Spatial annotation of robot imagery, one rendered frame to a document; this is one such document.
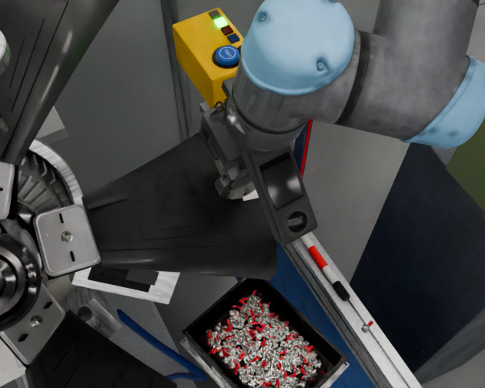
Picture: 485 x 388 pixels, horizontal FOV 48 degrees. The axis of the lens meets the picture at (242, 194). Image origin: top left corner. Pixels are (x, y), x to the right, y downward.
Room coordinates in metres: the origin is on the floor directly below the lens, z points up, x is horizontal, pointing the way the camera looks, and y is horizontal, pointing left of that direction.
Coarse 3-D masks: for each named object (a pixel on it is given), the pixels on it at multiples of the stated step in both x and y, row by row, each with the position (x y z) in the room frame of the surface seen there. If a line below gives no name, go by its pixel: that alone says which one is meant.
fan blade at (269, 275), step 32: (160, 160) 0.42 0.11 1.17; (192, 160) 0.42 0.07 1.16; (96, 192) 0.37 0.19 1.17; (128, 192) 0.37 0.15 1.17; (160, 192) 0.37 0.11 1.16; (192, 192) 0.37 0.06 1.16; (96, 224) 0.32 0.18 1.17; (128, 224) 0.32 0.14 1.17; (160, 224) 0.33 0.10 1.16; (192, 224) 0.33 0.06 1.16; (224, 224) 0.34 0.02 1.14; (256, 224) 0.34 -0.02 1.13; (128, 256) 0.28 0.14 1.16; (160, 256) 0.28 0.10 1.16; (192, 256) 0.29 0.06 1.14; (224, 256) 0.30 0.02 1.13; (256, 256) 0.30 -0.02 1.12
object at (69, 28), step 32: (0, 0) 0.48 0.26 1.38; (32, 0) 0.48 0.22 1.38; (64, 0) 0.47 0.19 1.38; (96, 0) 0.47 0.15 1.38; (32, 32) 0.45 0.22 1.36; (64, 32) 0.44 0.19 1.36; (96, 32) 0.44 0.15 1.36; (32, 64) 0.42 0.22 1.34; (64, 64) 0.42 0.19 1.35; (0, 96) 0.40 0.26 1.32; (32, 96) 0.39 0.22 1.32; (32, 128) 0.36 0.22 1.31; (0, 160) 0.34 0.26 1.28
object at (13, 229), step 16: (0, 224) 0.28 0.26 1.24; (16, 224) 0.30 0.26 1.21; (32, 224) 0.33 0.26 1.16; (0, 240) 0.26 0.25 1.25; (16, 240) 0.26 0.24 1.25; (32, 240) 0.29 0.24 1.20; (0, 256) 0.25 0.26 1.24; (16, 256) 0.25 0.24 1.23; (32, 256) 0.25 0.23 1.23; (0, 272) 0.24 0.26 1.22; (16, 272) 0.24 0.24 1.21; (32, 272) 0.24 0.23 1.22; (0, 288) 0.22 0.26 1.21; (16, 288) 0.23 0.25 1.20; (32, 288) 0.22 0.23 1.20; (0, 304) 0.21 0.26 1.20; (16, 304) 0.21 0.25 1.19; (32, 304) 0.21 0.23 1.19; (0, 320) 0.19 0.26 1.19; (16, 320) 0.20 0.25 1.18
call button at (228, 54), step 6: (222, 48) 0.72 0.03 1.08; (228, 48) 0.72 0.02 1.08; (234, 48) 0.72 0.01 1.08; (216, 54) 0.70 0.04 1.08; (222, 54) 0.70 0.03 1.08; (228, 54) 0.70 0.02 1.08; (234, 54) 0.70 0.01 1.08; (222, 60) 0.69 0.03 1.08; (228, 60) 0.69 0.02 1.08; (234, 60) 0.69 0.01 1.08
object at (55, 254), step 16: (64, 208) 0.34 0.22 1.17; (80, 208) 0.35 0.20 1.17; (48, 224) 0.32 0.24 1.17; (64, 224) 0.32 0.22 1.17; (80, 224) 0.32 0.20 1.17; (48, 240) 0.30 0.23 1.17; (80, 240) 0.30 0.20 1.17; (48, 256) 0.28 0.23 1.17; (64, 256) 0.28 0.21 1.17; (80, 256) 0.28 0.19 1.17; (96, 256) 0.28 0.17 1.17; (48, 272) 0.26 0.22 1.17; (64, 272) 0.26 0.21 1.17
